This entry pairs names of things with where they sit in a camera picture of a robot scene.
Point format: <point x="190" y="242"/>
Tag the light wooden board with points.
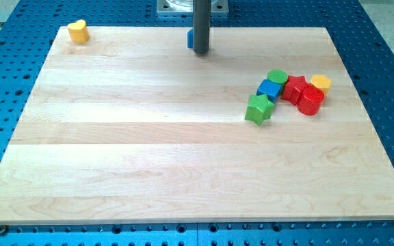
<point x="133" y="127"/>

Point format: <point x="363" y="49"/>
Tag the green cylinder block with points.
<point x="277" y="78"/>

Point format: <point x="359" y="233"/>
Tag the red cylinder block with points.
<point x="310" y="101"/>

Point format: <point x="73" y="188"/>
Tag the blue block behind tool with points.
<point x="190" y="39"/>

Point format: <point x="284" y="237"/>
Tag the yellow heart block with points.
<point x="78" y="31"/>

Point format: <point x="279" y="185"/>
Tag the blue cube block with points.
<point x="270" y="89"/>

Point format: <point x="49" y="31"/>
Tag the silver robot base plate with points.
<point x="186" y="6"/>

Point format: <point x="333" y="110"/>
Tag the red star block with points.
<point x="293" y="89"/>

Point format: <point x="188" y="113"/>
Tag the blue perforated metal table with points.
<point x="27" y="34"/>

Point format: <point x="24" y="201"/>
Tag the yellow hexagon block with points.
<point x="321" y="82"/>

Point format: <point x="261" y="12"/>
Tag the green star block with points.
<point x="259" y="109"/>

